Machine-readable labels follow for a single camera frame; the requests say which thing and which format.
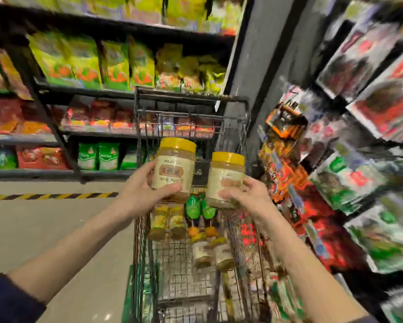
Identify row of packets above rack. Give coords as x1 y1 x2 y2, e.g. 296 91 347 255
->
1 0 244 35

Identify black metal shelf rack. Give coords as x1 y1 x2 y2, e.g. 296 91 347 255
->
0 2 236 183

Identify hanging red-white large packets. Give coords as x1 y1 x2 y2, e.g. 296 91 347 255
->
315 0 403 143

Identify dark blue sleeve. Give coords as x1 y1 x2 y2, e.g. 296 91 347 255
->
0 273 48 323

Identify hanging green-white packets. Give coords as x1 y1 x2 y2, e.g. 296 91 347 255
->
309 149 403 274

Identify large yellow-lid jar orange label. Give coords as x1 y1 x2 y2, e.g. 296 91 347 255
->
151 137 197 204

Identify yellow-green sauce bottle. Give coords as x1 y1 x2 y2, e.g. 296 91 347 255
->
169 205 187 240
148 206 170 242

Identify green-topped bottle orange neck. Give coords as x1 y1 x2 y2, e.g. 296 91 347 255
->
201 198 219 238
185 195 202 238

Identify hanging orange-red small packets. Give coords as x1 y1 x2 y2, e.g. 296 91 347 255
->
257 84 326 263

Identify person's left forearm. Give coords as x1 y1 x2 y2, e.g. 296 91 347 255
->
6 198 135 305

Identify row of red boxed packets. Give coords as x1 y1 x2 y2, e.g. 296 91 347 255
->
60 99 216 138

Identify person's right forearm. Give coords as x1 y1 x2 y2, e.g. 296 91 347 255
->
259 207 368 323

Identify row of green-yellow snack bags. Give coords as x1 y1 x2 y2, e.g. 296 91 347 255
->
27 32 156 92

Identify large yellow-lid jar pale label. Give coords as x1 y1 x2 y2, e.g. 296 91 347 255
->
206 151 246 210

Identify pile of red-orange packets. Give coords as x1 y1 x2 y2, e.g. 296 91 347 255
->
0 97 53 135

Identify person's right hand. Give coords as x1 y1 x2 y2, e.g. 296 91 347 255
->
218 176 277 226

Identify row of small yellow packets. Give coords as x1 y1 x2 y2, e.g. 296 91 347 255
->
155 44 228 95

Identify green and white bag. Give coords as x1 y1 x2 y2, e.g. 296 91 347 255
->
98 142 120 171
120 144 139 171
78 142 98 171

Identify orange-brown snack packets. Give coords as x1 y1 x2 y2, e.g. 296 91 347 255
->
0 44 33 100

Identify green packet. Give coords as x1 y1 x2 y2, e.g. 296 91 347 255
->
0 149 18 170

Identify metal wire shopping cart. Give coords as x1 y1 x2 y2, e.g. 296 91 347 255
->
122 87 273 323

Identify small jar yellow lid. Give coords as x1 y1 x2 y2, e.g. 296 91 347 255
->
189 233 213 270
210 237 236 272

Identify person's left hand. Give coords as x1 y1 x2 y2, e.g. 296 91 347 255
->
116 160 183 222

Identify red packets with round print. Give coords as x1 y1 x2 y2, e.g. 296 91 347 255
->
16 146 69 170

